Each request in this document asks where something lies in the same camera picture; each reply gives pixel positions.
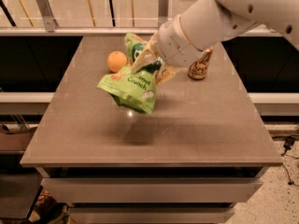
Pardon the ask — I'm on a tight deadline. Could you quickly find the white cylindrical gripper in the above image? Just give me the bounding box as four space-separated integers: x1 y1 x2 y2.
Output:
131 15 206 86

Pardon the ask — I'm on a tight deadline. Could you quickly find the green rice chip bag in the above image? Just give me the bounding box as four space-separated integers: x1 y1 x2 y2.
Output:
96 32 164 116

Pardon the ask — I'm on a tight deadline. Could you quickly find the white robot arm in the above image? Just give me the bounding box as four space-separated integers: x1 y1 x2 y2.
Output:
131 0 299 74

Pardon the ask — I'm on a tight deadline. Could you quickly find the gold soda can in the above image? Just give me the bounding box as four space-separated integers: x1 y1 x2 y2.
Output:
188 48 213 80

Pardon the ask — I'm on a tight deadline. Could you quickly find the orange fruit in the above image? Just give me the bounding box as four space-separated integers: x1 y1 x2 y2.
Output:
107 51 127 73

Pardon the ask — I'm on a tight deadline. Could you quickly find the grey table drawer unit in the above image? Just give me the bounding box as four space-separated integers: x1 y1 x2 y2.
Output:
21 35 282 224

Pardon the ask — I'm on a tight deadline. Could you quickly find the glass railing with metal posts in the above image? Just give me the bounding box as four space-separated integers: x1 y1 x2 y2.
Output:
0 0 299 37

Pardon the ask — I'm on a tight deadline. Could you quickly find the cardboard box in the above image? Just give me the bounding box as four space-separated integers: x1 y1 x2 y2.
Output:
0 125 36 151

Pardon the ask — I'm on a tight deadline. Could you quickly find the black power adapter with cable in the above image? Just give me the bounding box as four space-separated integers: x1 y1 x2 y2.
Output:
281 136 298 187

